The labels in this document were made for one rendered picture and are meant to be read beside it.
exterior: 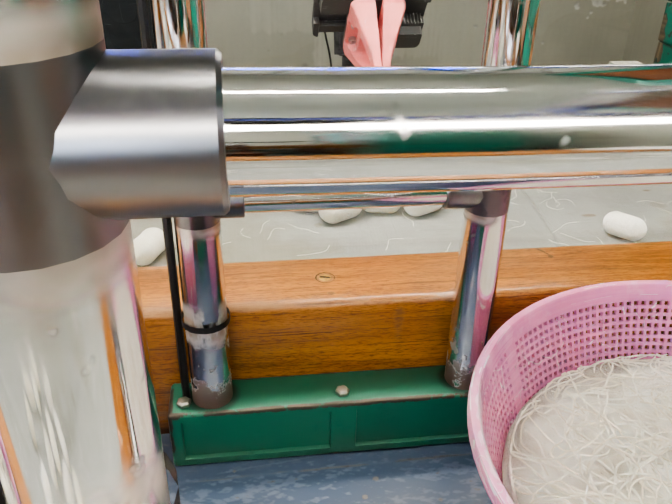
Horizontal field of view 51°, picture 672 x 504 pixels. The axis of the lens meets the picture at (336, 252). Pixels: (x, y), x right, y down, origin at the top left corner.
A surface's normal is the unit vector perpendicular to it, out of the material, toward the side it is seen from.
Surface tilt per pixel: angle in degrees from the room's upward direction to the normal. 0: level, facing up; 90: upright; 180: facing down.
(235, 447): 90
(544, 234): 0
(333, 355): 90
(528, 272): 0
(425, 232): 0
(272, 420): 90
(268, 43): 90
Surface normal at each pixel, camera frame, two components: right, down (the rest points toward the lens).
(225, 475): 0.02, -0.87
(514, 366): 0.74, 0.04
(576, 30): 0.10, 0.48
